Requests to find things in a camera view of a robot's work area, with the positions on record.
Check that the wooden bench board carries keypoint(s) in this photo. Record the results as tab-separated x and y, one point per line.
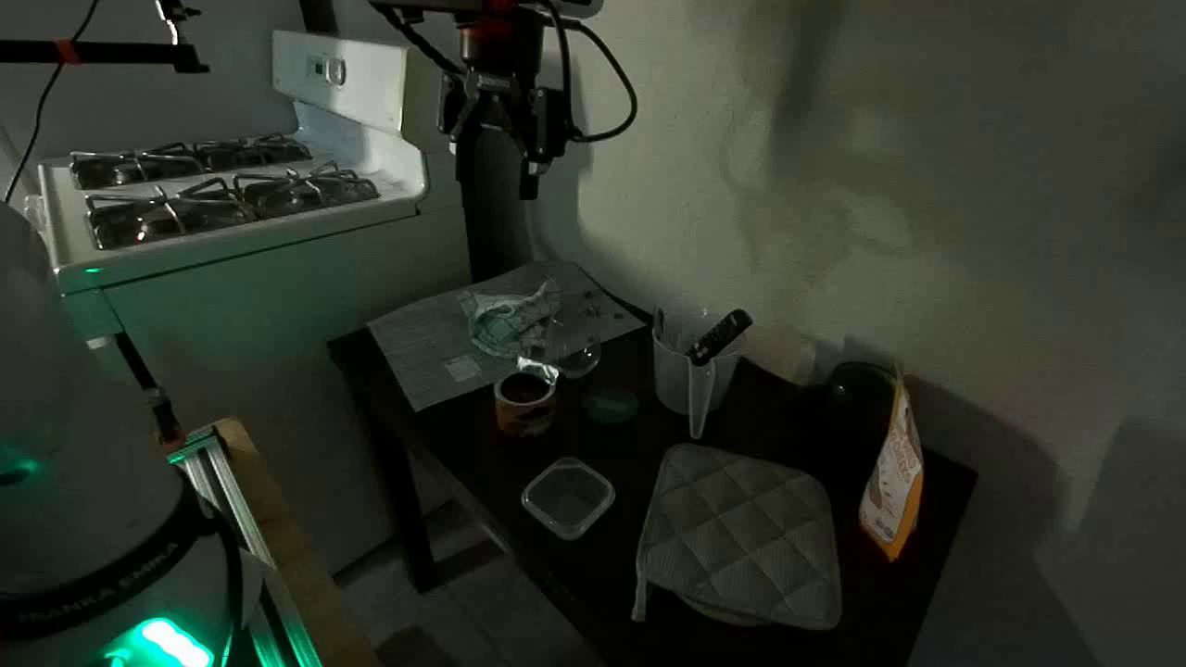
302	569

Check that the black side table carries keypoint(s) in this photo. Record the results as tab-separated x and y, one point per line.
691	617

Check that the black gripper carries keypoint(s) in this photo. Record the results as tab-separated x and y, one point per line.
495	171

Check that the white gas stove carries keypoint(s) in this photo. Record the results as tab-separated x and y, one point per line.
271	318

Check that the aluminium frame rail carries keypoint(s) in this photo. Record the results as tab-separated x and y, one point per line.
227	495

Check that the clear drinking glass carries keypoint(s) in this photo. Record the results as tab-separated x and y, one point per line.
613	403

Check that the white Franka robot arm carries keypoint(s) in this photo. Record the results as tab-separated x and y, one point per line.
62	432

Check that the translucent plastic measuring cup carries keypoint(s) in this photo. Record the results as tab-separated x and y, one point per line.
671	370

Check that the small clear packet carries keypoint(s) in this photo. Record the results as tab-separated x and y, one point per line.
465	369

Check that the black camera boom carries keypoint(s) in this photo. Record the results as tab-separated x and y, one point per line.
112	53

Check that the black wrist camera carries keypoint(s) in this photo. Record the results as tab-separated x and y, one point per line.
550	124

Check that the black stove burner grate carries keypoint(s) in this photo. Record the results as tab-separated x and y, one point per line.
236	206
188	156

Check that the grey woven placemat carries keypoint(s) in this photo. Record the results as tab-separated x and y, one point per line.
429	354

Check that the dark round jar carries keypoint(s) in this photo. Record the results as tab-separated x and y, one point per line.
853	402

